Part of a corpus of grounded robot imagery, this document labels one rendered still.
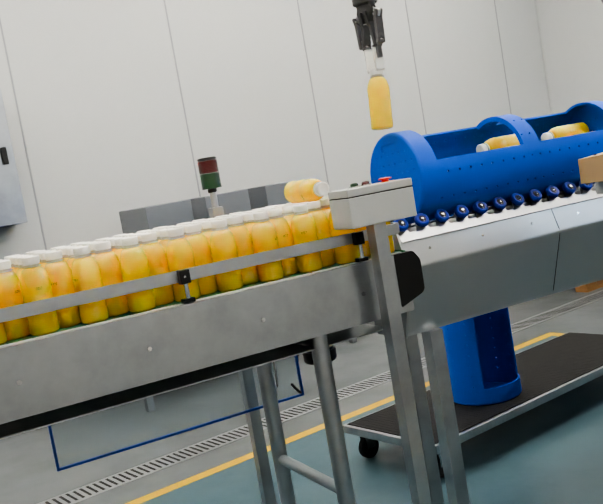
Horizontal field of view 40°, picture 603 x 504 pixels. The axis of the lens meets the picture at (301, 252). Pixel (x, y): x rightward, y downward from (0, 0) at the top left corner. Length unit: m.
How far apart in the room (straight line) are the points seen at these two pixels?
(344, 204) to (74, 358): 0.75
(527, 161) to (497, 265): 0.34
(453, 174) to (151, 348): 1.06
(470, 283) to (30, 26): 3.74
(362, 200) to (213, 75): 4.09
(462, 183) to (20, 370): 1.37
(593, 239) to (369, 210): 1.03
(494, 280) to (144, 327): 1.16
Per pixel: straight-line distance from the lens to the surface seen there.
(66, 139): 5.56
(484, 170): 2.61
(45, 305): 1.97
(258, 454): 2.81
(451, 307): 2.60
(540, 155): 2.76
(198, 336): 2.05
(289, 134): 6.40
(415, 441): 2.30
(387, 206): 2.16
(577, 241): 2.88
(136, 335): 2.01
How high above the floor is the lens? 1.16
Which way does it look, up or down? 5 degrees down
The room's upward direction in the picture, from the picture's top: 10 degrees counter-clockwise
